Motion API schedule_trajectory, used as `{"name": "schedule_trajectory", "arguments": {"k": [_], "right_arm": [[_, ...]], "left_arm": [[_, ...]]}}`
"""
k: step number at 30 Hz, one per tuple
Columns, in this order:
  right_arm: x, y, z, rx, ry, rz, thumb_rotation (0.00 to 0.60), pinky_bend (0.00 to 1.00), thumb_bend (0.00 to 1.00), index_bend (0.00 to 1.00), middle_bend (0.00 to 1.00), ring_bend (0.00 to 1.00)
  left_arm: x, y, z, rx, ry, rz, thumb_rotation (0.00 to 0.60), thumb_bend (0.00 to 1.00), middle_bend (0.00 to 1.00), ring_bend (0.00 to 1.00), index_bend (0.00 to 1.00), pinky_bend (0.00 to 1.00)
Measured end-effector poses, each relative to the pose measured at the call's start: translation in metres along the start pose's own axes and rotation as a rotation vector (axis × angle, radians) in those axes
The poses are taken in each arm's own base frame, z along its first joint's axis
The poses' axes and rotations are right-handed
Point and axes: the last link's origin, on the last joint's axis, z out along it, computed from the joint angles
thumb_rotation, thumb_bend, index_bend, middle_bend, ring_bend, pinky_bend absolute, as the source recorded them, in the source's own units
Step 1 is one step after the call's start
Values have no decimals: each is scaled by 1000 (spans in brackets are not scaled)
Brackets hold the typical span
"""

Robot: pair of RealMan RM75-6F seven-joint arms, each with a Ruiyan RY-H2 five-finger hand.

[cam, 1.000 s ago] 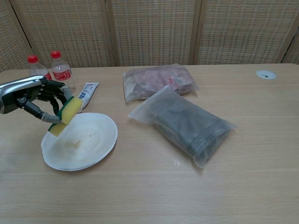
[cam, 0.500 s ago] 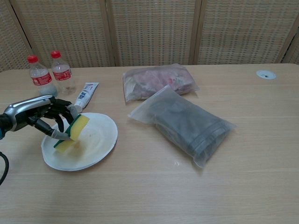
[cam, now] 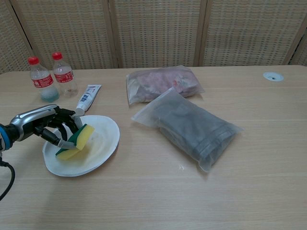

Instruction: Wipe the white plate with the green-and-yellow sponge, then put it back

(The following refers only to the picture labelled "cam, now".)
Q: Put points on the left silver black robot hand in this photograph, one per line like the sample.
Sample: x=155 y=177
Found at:
x=31 y=119

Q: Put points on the yellow green sponge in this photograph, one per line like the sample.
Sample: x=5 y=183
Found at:
x=85 y=136

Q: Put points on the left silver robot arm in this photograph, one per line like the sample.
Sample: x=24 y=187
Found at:
x=3 y=136

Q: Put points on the white toothpaste tube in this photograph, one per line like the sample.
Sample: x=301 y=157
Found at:
x=87 y=98

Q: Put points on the white round plate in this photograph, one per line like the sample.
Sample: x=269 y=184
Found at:
x=103 y=143

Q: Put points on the red-cap bottle with blue liquid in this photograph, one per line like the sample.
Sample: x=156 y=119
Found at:
x=42 y=81

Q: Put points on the red-cap clear empty bottle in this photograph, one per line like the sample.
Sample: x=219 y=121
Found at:
x=63 y=76

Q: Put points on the woven bamboo screen panel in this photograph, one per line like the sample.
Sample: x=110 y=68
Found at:
x=251 y=31
x=156 y=31
x=301 y=52
x=12 y=48
x=64 y=31

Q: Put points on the pink cloth in plastic bag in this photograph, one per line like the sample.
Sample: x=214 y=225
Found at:
x=158 y=81

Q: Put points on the grey cloth in plastic bag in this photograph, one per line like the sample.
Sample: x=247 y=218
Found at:
x=189 y=129

